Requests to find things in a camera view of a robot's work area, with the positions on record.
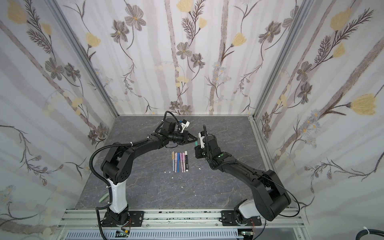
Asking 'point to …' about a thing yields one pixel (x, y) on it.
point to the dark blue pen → (178, 159)
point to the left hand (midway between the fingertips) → (194, 135)
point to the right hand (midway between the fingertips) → (192, 144)
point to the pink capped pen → (183, 157)
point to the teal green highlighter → (196, 143)
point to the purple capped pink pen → (181, 162)
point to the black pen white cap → (186, 161)
